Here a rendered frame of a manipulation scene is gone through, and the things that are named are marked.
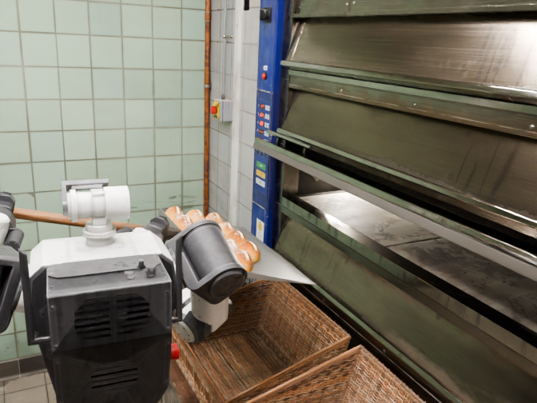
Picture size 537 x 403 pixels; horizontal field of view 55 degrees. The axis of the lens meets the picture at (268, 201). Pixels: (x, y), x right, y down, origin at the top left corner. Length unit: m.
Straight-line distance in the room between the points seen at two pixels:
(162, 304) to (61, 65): 1.97
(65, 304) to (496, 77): 1.01
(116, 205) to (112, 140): 1.81
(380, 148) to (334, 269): 0.52
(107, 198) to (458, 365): 1.00
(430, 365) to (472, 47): 0.85
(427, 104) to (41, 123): 1.90
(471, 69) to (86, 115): 1.96
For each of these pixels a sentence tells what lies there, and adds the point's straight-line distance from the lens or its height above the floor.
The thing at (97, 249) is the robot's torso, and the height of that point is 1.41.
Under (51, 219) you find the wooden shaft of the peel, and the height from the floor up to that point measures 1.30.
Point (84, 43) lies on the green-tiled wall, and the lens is 2.75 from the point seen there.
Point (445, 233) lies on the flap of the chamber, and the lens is 1.24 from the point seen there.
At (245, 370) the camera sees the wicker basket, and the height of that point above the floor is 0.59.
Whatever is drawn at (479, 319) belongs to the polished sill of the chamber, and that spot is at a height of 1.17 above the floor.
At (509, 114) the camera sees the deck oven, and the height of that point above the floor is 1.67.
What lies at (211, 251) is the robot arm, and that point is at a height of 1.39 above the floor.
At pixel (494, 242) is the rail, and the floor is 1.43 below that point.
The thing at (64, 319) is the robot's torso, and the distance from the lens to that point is 0.91.
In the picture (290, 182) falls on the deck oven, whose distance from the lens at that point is 2.18.
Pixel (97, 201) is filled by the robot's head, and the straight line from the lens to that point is 1.03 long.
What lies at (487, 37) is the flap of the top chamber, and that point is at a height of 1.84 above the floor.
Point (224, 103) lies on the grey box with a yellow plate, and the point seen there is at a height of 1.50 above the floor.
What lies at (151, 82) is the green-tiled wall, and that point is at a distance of 2.83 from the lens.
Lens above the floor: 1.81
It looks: 17 degrees down
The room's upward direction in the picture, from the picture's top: 3 degrees clockwise
